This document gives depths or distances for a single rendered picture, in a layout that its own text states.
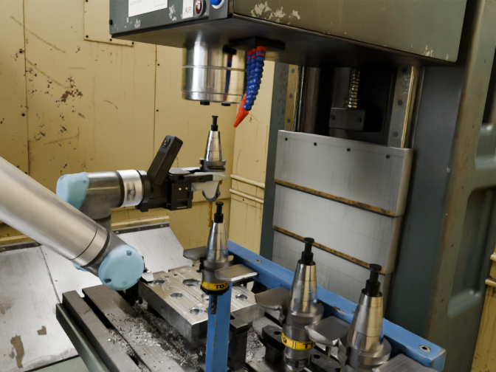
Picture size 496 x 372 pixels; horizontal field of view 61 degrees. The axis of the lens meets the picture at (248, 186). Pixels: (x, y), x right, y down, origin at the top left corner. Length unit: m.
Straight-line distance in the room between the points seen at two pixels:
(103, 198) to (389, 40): 0.62
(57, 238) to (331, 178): 0.83
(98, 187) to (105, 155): 1.12
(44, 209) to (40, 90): 1.21
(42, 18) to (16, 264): 0.95
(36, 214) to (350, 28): 0.59
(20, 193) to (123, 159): 1.34
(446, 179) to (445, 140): 0.10
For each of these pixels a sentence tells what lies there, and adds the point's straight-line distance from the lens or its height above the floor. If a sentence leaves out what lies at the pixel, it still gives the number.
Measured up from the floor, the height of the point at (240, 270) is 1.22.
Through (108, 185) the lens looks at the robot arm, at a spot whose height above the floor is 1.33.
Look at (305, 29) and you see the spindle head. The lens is 0.72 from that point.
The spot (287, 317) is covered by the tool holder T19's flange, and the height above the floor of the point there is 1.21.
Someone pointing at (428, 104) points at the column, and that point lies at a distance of 1.17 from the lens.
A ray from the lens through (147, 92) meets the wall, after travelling 2.02.
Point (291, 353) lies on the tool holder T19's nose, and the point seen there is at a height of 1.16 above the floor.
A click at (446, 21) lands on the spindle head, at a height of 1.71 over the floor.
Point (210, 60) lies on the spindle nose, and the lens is 0.92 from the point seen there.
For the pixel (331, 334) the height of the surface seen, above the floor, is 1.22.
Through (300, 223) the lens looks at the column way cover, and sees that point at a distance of 1.40.
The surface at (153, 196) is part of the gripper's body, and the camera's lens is 0.93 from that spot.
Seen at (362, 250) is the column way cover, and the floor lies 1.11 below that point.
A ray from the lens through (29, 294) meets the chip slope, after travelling 1.79.
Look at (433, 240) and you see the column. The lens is 1.19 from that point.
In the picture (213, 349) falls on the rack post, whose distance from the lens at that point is 0.95.
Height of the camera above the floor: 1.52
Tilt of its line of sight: 12 degrees down
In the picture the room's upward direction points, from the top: 4 degrees clockwise
